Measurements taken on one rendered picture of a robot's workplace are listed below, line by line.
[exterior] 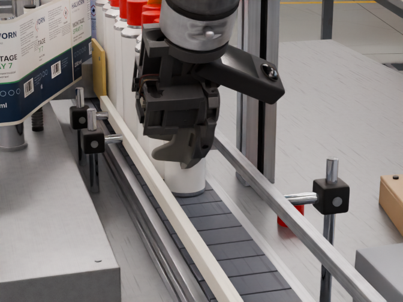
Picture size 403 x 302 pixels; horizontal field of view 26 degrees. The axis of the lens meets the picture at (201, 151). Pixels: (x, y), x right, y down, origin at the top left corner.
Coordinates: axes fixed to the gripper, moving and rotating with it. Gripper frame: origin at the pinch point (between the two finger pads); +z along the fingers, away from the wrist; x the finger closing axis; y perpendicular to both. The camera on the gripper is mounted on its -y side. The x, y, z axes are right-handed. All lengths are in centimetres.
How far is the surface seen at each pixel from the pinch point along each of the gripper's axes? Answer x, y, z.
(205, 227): 9.7, 0.4, 0.7
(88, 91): -39.7, 4.9, 27.2
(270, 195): 15.8, -2.9, -12.2
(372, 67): -60, -61, 46
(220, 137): -0.3, -3.3, -3.0
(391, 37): -357, -273, 310
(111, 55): -35.2, 2.6, 15.2
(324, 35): -251, -158, 208
